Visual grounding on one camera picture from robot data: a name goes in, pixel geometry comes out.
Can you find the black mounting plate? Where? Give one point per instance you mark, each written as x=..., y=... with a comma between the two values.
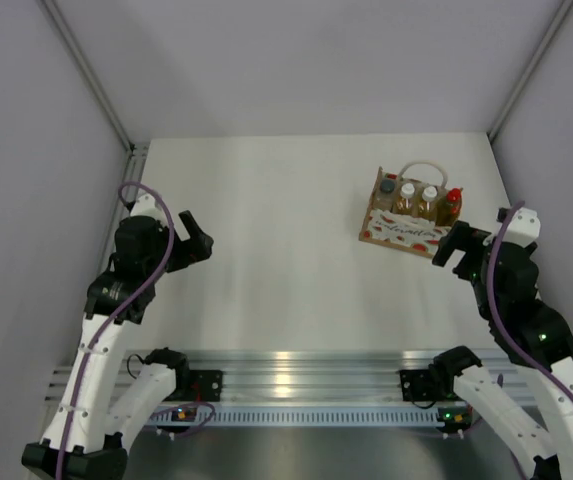
x=419, y=388
x=204, y=386

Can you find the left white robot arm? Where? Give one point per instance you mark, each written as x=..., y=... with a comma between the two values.
x=90, y=434

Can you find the grey slotted cable duct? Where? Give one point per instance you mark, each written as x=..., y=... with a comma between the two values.
x=376, y=416

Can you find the clear square bottle black cap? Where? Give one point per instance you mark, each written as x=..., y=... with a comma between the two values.
x=384, y=194

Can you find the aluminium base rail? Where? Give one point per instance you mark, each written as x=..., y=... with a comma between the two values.
x=311, y=377

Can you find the right aluminium frame post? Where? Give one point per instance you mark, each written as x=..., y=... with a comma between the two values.
x=543, y=45

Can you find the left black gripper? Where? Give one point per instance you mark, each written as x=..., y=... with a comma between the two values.
x=196, y=248

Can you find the yellow bottle red cap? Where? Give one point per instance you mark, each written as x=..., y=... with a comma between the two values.
x=449, y=208

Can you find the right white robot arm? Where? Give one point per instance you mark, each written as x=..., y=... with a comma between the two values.
x=535, y=337

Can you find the left aluminium frame post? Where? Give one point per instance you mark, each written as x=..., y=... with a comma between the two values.
x=56, y=18

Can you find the amber bottle white cap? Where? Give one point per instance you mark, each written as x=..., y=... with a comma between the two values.
x=427, y=205
x=405, y=201

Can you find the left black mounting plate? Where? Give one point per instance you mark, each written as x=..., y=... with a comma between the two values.
x=204, y=386

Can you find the aluminium frame post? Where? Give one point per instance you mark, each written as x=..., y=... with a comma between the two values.
x=56, y=18
x=543, y=45

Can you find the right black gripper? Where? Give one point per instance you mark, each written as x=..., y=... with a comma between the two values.
x=460, y=236

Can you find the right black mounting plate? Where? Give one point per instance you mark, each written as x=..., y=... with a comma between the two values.
x=419, y=388

